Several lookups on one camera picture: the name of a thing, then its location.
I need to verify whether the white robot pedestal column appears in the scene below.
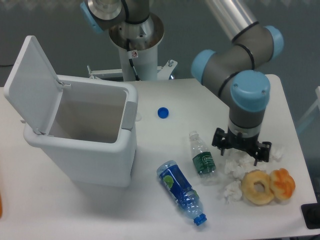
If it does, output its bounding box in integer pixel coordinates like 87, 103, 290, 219
118, 46, 158, 81

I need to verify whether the blue label plastic bottle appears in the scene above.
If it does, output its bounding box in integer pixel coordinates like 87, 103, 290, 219
156, 160, 207, 226

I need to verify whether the black device at edge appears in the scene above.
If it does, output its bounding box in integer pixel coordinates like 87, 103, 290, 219
300, 203, 320, 230

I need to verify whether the plain ring donut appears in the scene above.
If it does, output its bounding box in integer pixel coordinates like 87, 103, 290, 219
241, 170, 275, 206

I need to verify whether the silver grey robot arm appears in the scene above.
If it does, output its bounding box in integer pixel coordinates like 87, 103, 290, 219
80, 0, 284, 162

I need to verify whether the orange glazed twisted bun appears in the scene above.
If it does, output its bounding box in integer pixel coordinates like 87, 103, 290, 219
269, 168, 296, 201

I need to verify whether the white plastic trash can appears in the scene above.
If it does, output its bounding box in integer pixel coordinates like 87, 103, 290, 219
4, 35, 138, 187

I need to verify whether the blue bottle cap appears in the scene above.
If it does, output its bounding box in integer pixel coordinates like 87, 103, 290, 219
157, 107, 169, 119

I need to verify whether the small crumpled white tissue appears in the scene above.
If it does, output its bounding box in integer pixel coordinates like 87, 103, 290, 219
223, 180, 243, 204

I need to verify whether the large crumpled white tissue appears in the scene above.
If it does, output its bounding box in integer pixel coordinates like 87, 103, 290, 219
224, 144, 286, 180

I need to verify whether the black cable on pedestal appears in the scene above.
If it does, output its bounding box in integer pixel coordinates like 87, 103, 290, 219
126, 38, 140, 82

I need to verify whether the white frame at right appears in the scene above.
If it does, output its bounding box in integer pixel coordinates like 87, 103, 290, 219
296, 86, 320, 135

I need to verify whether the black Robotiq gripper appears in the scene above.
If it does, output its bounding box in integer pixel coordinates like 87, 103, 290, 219
211, 127, 272, 166

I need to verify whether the green label plastic bottle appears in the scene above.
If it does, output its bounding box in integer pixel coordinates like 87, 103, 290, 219
189, 131, 217, 186

